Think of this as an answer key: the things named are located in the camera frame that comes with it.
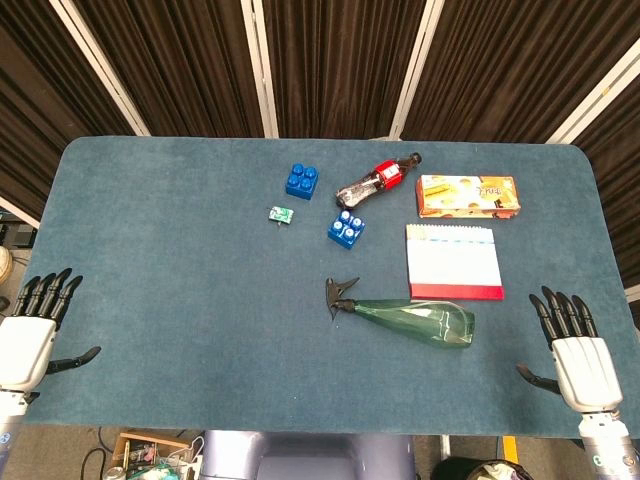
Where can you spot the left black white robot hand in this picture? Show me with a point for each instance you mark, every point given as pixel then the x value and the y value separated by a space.
pixel 22 345

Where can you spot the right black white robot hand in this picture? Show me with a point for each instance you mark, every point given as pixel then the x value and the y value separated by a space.
pixel 587 370

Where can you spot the green spray bottle black trigger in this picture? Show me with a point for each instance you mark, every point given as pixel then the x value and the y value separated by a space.
pixel 425 322

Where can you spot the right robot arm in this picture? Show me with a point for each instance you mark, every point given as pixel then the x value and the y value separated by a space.
pixel 605 445

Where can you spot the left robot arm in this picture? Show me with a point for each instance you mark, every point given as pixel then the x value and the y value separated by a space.
pixel 10 420

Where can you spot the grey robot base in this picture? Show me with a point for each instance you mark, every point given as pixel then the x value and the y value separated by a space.
pixel 310 457

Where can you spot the cola bottle red label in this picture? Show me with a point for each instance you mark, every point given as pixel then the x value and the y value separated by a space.
pixel 370 182

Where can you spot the black bag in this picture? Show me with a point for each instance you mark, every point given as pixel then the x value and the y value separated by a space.
pixel 460 470

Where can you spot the cardboard box with clutter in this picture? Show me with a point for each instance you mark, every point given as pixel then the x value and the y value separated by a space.
pixel 145 457

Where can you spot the blue felt table mat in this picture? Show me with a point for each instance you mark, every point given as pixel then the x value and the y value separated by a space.
pixel 200 310

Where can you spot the dark brown pleated curtain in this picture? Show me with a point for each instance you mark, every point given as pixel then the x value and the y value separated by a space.
pixel 520 65
pixel 45 110
pixel 620 175
pixel 175 65
pixel 340 65

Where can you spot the orange snack box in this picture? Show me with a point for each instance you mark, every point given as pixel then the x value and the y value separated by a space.
pixel 465 197

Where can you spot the blue plastic building block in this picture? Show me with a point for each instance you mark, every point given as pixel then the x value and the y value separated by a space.
pixel 346 231
pixel 301 182

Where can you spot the small green toy tank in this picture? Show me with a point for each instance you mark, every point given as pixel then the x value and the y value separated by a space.
pixel 280 215

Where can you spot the white partition frame post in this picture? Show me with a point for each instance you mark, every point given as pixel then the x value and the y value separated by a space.
pixel 415 70
pixel 17 210
pixel 100 67
pixel 260 70
pixel 595 102

